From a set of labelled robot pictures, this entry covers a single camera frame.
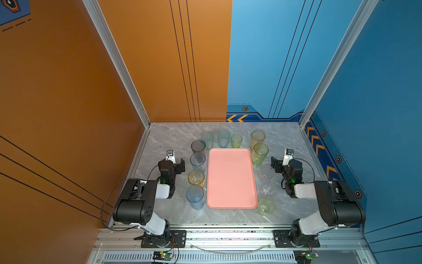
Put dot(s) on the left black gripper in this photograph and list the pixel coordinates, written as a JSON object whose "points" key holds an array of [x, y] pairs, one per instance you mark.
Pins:
{"points": [[179, 168]]}

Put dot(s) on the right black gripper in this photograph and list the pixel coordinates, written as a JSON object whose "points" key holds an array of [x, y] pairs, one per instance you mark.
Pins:
{"points": [[279, 165]]}

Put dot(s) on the pale pink clear glass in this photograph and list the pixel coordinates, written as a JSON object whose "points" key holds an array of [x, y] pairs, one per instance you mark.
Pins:
{"points": [[266, 172]]}

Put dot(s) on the clear short glass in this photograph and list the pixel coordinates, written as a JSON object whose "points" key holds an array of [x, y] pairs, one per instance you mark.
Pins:
{"points": [[268, 188]]}

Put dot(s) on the yellow-green short glass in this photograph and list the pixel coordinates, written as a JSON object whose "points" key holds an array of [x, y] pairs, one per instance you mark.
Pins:
{"points": [[266, 206]]}

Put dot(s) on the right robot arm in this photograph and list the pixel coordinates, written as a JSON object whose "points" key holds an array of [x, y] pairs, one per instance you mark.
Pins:
{"points": [[337, 203]]}

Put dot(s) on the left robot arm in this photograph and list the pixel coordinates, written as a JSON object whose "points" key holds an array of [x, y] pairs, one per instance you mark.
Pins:
{"points": [[135, 205]]}

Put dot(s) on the pink plastic tray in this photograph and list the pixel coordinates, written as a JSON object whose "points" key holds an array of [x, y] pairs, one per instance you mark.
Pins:
{"points": [[231, 181]]}

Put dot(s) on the amber orange glass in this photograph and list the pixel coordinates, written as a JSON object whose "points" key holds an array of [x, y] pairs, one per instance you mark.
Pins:
{"points": [[196, 177]]}

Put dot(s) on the blue short glass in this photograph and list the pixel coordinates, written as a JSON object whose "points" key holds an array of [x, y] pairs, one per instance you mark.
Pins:
{"points": [[198, 161]]}

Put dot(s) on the tall blue glass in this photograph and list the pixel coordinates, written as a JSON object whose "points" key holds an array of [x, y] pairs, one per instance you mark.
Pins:
{"points": [[195, 196]]}

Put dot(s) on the smoky grey glass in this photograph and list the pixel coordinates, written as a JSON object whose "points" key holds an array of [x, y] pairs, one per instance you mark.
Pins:
{"points": [[198, 146]]}

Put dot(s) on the tall green glass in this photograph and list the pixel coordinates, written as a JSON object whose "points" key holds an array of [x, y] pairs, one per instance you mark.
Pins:
{"points": [[259, 153]]}

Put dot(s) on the tall yellow glass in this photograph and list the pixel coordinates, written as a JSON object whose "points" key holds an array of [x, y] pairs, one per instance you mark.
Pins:
{"points": [[257, 137]]}

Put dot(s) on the teal textured glass left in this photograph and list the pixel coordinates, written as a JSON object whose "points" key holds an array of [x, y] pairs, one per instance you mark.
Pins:
{"points": [[208, 138]]}

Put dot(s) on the teal textured glass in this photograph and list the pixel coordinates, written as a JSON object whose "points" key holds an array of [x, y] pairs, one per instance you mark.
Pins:
{"points": [[208, 138], [223, 138]]}

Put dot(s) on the teal textured glass right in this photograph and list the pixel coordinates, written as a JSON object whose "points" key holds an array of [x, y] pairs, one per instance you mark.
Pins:
{"points": [[223, 138]]}

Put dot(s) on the right green circuit board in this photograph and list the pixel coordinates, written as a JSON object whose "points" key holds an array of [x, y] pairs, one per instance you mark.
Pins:
{"points": [[305, 257]]}

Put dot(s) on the green circuit board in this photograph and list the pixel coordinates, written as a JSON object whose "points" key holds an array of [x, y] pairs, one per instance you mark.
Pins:
{"points": [[305, 257], [162, 256]]}

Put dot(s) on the left green circuit board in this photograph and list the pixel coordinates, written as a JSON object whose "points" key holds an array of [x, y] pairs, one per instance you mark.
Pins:
{"points": [[162, 256]]}

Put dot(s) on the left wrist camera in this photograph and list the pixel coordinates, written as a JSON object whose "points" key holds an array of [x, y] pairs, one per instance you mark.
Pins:
{"points": [[170, 156]]}

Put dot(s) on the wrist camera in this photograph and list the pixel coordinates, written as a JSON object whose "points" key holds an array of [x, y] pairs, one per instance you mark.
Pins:
{"points": [[288, 155], [170, 156]]}

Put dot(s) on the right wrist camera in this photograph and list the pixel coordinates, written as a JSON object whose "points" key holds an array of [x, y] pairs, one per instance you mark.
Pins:
{"points": [[288, 155]]}

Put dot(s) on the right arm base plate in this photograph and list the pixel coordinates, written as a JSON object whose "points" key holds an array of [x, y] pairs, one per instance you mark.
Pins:
{"points": [[286, 239]]}

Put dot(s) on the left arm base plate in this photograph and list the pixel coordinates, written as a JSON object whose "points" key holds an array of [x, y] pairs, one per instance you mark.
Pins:
{"points": [[166, 240]]}

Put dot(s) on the aluminium front rail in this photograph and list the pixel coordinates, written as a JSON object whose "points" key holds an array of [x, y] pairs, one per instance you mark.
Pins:
{"points": [[229, 244]]}

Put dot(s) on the left aluminium corner post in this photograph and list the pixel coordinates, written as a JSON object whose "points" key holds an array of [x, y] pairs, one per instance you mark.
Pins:
{"points": [[101, 25]]}

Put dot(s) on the aluminium corner post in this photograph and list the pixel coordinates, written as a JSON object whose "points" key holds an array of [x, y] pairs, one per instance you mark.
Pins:
{"points": [[354, 29], [101, 25]]}

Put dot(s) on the right aluminium corner post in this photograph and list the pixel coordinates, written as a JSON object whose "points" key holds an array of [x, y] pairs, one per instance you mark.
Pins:
{"points": [[354, 29]]}

